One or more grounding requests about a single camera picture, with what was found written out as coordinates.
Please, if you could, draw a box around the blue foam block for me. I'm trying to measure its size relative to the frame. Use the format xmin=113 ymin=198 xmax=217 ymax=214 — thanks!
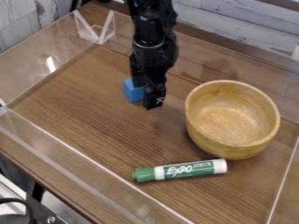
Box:
xmin=123 ymin=78 xmax=146 ymax=103

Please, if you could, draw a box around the clear acrylic tray wall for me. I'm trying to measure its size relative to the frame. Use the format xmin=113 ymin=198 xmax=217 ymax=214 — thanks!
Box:
xmin=0 ymin=8 xmax=299 ymax=224

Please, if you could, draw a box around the black metal bracket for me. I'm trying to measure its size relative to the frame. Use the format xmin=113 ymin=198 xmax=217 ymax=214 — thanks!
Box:
xmin=27 ymin=183 xmax=69 ymax=224

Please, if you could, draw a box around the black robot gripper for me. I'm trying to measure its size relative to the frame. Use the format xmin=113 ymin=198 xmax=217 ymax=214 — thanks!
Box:
xmin=130 ymin=39 xmax=179 ymax=110

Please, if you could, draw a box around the green Expo marker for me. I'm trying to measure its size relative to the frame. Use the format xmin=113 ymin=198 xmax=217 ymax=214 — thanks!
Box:
xmin=133 ymin=158 xmax=229 ymax=183

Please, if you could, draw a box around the black cable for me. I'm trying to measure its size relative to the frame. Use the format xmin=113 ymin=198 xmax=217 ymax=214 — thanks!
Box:
xmin=0 ymin=197 xmax=42 ymax=224

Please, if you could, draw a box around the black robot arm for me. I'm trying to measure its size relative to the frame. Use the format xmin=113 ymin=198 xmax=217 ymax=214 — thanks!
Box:
xmin=126 ymin=0 xmax=179 ymax=109

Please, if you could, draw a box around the brown wooden bowl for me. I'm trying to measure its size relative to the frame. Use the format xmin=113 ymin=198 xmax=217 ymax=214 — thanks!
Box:
xmin=185 ymin=80 xmax=281 ymax=160

